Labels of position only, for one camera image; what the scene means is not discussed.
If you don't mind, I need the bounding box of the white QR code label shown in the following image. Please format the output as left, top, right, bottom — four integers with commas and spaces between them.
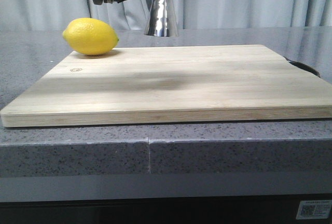
296, 200, 331, 220

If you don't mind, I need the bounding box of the steel double jigger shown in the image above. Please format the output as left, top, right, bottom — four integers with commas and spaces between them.
144, 0, 178, 37

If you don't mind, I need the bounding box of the yellow lemon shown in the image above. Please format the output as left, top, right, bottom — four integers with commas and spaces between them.
62, 18, 119, 55

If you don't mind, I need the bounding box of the grey curtain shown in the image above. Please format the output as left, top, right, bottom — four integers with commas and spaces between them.
1, 0, 331, 31

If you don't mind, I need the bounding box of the wooden cutting board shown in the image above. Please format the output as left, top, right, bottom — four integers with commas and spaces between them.
1, 45, 331, 128

